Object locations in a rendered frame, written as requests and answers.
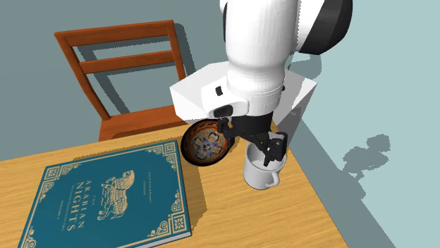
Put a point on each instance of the brown wooden chair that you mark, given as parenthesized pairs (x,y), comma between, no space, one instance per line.
(137,120)

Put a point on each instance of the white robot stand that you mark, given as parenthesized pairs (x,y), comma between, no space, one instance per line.
(192,91)

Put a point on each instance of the white mug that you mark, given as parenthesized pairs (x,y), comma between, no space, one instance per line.
(258,173)

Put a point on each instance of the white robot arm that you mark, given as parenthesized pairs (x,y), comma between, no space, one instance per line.
(258,51)

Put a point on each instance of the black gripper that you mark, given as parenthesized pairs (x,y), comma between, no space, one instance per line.
(251,124)

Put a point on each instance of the teal hardcover book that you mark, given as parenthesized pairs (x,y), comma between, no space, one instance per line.
(113,195)

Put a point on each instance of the brown patterned bowl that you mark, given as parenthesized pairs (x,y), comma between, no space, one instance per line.
(203,147)

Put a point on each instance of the light wooden table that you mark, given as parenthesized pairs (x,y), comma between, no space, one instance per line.
(247,213)

